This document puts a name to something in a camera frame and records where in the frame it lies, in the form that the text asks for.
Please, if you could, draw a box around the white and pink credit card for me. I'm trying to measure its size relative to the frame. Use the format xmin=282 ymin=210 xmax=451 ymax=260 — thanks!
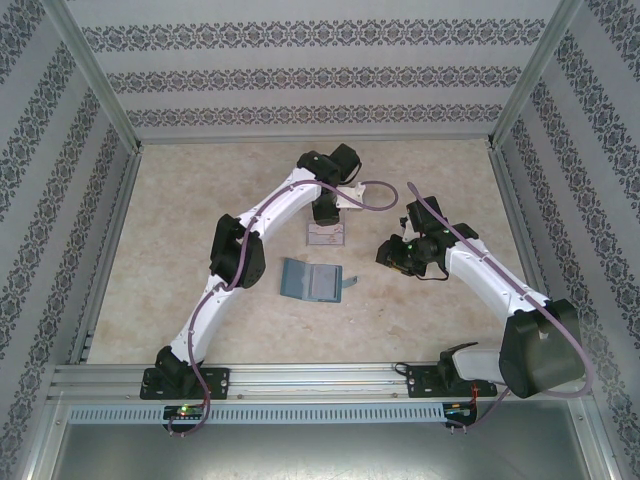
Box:
xmin=305 ymin=223 xmax=347 ymax=248

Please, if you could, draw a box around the blue leather card holder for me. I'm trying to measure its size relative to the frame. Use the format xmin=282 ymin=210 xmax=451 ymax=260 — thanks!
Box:
xmin=279 ymin=257 xmax=361 ymax=305

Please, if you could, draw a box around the grey metal shelf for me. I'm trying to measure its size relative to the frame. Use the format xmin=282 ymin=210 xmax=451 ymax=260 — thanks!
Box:
xmin=47 ymin=422 xmax=609 ymax=480

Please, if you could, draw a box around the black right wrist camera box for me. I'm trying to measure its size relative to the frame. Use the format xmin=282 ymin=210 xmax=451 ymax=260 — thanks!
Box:
xmin=406 ymin=196 xmax=443 ymax=235

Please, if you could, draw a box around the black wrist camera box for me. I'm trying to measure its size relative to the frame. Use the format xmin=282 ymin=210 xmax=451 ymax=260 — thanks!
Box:
xmin=328 ymin=143 xmax=362 ymax=182
xmin=406 ymin=196 xmax=443 ymax=235

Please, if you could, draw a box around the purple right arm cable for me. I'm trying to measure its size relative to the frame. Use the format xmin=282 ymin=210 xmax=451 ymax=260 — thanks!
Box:
xmin=408 ymin=181 xmax=596 ymax=436

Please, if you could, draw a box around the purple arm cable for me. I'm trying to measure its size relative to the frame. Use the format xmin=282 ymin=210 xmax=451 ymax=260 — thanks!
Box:
xmin=167 ymin=178 xmax=400 ymax=437
xmin=408 ymin=181 xmax=596 ymax=436

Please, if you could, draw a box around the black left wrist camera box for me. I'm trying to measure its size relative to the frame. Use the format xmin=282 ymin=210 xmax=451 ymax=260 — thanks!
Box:
xmin=328 ymin=143 xmax=362 ymax=182

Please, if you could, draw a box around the aluminium table side rail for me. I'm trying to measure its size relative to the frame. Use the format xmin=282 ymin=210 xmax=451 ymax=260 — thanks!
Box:
xmin=487 ymin=147 xmax=571 ymax=362
xmin=67 ymin=147 xmax=146 ymax=366

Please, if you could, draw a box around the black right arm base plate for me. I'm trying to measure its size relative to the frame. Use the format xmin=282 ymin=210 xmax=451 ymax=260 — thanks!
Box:
xmin=405 ymin=364 xmax=501 ymax=400

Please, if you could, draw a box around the aluminium mounting rail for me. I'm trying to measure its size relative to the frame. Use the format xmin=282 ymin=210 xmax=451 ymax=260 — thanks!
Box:
xmin=47 ymin=362 xmax=591 ymax=401

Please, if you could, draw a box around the grey slotted cable duct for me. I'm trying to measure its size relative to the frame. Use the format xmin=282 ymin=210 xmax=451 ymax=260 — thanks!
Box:
xmin=67 ymin=402 xmax=446 ymax=424

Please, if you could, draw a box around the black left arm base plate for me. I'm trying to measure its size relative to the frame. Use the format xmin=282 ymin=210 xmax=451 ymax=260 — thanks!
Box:
xmin=141 ymin=367 xmax=232 ymax=401

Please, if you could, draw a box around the aluminium frame post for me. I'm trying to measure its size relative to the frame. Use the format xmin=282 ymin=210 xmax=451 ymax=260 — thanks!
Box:
xmin=42 ymin=0 xmax=146 ymax=154
xmin=485 ymin=0 xmax=586 ymax=151

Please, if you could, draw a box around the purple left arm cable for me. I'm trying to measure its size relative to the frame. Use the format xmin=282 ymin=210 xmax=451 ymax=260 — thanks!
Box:
xmin=167 ymin=178 xmax=400 ymax=437

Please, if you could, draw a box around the aluminium front frame bar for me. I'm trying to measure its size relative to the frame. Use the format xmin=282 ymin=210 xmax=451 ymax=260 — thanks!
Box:
xmin=19 ymin=392 xmax=69 ymax=480
xmin=569 ymin=392 xmax=624 ymax=480

